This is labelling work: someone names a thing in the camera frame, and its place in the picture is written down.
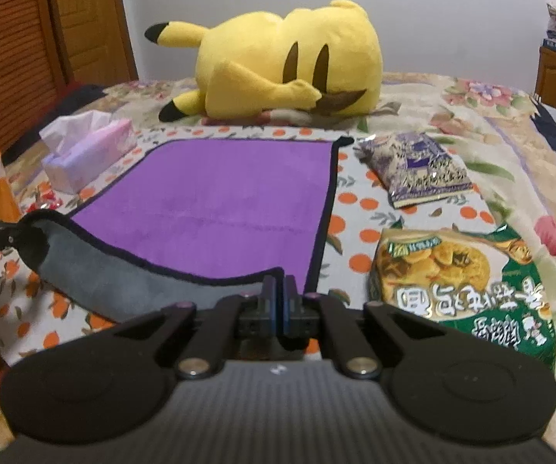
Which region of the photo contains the purple and grey towel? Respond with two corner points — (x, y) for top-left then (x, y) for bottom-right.
(18, 136), (350, 322)

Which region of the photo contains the green snack bag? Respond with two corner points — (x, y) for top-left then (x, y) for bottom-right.
(368, 225), (556, 369)

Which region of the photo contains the pink tissue box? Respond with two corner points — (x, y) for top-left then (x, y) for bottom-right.
(39, 110), (136, 195)

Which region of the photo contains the purple snack packet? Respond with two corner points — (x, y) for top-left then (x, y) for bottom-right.
(356, 132), (472, 208)

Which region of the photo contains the wooden door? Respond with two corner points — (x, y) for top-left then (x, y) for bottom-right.
(51, 0), (138, 86)

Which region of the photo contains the floral bed blanket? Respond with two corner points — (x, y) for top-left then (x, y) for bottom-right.
(0, 73), (556, 451)

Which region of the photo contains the yellow Pikachu plush toy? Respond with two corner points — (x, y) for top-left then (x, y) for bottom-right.
(145, 0), (383, 123)

